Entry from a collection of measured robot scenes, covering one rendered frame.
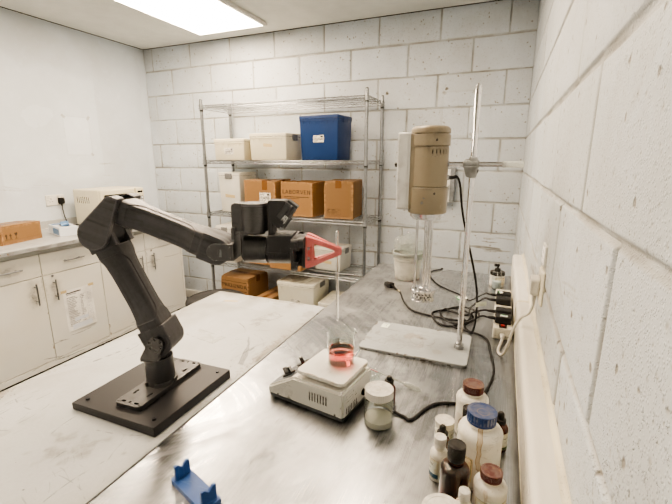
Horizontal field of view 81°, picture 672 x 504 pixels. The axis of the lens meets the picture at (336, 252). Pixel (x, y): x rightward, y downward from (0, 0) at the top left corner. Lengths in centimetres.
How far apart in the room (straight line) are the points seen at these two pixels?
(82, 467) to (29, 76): 332
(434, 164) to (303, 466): 74
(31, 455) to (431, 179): 102
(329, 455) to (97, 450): 44
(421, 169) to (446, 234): 214
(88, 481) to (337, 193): 246
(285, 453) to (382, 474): 18
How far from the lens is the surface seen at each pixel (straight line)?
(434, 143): 106
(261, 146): 324
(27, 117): 385
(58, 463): 95
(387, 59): 332
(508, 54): 319
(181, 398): 99
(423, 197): 106
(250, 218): 82
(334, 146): 302
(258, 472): 80
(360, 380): 91
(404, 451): 84
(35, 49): 399
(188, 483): 80
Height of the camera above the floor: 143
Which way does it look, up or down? 13 degrees down
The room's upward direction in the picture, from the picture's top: straight up
